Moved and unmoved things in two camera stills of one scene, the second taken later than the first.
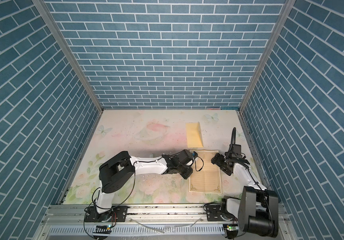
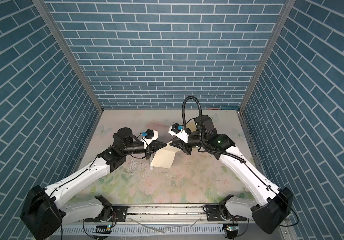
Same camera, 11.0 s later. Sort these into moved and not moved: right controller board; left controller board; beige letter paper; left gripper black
Moved: beige letter paper; left gripper black
Not moved: right controller board; left controller board
